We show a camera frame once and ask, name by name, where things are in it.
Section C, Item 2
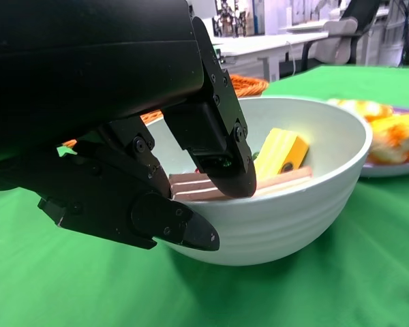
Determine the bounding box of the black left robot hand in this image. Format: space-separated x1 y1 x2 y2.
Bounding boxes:
0 0 258 252

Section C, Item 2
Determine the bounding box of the grey-green bowl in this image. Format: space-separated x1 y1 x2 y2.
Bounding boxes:
141 96 374 267

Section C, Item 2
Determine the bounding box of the orange white ring bread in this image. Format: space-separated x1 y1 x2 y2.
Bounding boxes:
327 98 396 123

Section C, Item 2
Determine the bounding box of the orange glazed twisted bread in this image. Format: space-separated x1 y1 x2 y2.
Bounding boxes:
366 112 409 164

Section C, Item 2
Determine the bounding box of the brown chocolate toy cake slice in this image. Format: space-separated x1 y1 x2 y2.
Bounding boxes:
168 172 226 202

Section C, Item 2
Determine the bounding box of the orange wicker basket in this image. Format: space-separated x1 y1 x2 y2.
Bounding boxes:
63 74 270 147

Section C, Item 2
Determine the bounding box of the yellow toy cake slice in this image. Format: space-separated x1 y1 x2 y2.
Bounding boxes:
254 127 310 181

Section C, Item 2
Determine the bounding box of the coral toy cake slice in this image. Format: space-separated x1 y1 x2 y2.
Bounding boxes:
254 166 314 198

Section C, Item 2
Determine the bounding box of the lavender plate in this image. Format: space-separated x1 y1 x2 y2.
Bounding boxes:
359 105 409 178

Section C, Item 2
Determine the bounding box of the white desk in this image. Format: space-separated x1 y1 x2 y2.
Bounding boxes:
211 30 330 82

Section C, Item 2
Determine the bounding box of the grey office chair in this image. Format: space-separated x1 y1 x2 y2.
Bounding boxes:
301 16 359 69

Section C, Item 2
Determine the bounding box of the green tablecloth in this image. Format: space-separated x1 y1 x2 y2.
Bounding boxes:
0 64 409 327

